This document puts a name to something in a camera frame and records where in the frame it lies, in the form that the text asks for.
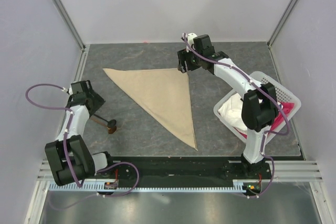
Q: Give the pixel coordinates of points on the white plastic basket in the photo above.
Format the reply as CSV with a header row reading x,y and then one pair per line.
x,y
283,96

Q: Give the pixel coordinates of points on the beige cloth napkin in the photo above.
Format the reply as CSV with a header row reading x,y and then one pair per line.
x,y
164,94

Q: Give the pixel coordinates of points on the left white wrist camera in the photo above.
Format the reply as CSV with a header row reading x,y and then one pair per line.
x,y
67,90

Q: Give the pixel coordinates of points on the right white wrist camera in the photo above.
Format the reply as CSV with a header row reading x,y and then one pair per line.
x,y
188,39

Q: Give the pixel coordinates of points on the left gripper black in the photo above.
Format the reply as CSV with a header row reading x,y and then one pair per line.
x,y
98,101

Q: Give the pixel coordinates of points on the white cloth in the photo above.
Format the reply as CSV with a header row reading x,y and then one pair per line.
x,y
231,111

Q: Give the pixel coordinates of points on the left aluminium frame post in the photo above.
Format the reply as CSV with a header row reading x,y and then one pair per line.
x,y
66,18

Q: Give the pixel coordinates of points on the black spoon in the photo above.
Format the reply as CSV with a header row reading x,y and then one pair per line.
x,y
108,123

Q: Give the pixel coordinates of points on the right aluminium frame post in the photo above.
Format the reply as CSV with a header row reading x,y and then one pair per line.
x,y
286,14

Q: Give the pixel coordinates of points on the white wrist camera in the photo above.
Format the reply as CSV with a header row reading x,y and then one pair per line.
x,y
67,90
188,39

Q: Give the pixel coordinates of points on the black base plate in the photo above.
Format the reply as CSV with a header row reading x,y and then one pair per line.
x,y
182,171

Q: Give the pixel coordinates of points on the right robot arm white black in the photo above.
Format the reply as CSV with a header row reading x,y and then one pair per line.
x,y
260,106

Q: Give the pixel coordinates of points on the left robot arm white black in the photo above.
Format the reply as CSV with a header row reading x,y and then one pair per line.
x,y
69,159

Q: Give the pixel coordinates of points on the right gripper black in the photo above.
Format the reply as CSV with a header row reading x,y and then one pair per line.
x,y
183,56

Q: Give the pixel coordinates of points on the copper spoon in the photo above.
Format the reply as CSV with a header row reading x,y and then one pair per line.
x,y
110,130

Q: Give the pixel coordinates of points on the grey slotted cable duct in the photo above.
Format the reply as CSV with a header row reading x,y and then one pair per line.
x,y
110,187

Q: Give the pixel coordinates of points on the aluminium frame post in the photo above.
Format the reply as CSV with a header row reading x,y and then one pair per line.
x,y
66,18
286,14

